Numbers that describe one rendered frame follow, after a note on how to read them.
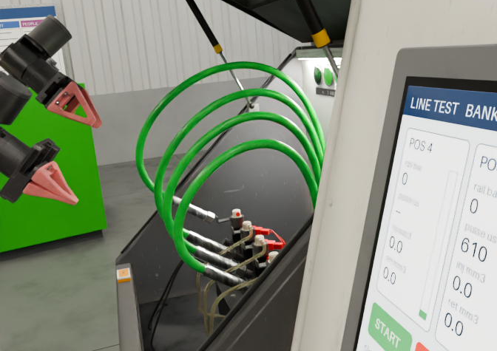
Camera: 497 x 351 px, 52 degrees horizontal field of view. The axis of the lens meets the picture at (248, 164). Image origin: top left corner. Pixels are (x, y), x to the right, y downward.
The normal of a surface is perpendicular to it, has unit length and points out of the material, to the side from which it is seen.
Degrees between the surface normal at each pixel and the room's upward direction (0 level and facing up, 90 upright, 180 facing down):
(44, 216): 90
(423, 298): 76
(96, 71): 90
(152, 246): 90
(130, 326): 0
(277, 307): 90
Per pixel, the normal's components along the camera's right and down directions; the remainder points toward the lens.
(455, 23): -0.95, -0.10
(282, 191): 0.26, 0.19
